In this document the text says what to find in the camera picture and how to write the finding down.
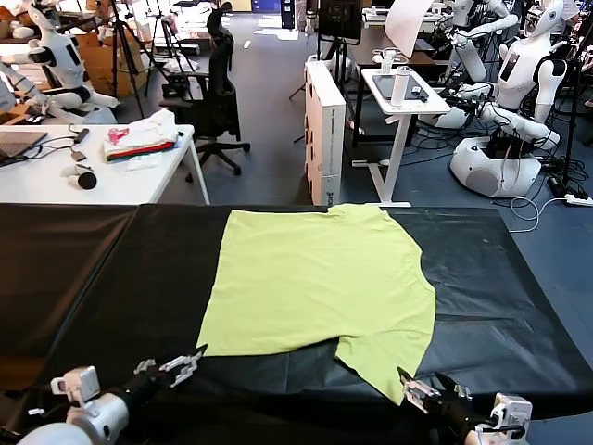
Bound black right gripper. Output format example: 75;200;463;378
396;365;478;435

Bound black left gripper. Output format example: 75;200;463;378
120;344;208;412

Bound yellow-green printed t-shirt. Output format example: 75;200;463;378
196;203;437;407

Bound stack of folded clothes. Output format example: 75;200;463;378
101;108;181;163

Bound wide black tablecloth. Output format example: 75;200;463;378
8;203;593;445

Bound narrow black tablecloth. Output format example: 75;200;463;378
0;202;141;367

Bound white and black round controller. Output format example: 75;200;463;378
61;162;97;190

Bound white plastic packet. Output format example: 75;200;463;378
123;156;161;172

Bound large white desk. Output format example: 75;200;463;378
0;123;210;206

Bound black light stand pole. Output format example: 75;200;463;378
549;0;593;196

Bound grey laptop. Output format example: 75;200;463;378
0;131;50;167

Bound black office chair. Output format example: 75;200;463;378
158;1;251;183

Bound tall white cardboard box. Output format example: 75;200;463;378
303;59;347;206

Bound small white standing desk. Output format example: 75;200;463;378
350;67;453;209

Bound brown cardboard box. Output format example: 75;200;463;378
73;30;154;98

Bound white tumbler bottle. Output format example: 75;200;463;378
390;65;412;107

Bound black tablet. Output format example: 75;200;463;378
372;72;430;101

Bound white robot with black waist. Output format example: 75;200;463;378
0;0;120;125

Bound white robot on round base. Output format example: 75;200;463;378
435;0;569;199

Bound dark wooden table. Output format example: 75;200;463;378
351;27;436;149

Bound white hanging sheet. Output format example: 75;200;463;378
384;0;430;59

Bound black monitor on stand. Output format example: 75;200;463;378
317;0;362;61

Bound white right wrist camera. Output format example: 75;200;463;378
488;391;534;439

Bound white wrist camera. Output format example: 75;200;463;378
488;391;534;439
49;365;101;410

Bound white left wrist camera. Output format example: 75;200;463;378
49;365;101;410

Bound white floor cable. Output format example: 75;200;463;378
509;194;569;233

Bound black camera tripod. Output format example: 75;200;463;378
147;11;198;101
104;0;161;120

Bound white ring controller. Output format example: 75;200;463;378
372;45;411;74

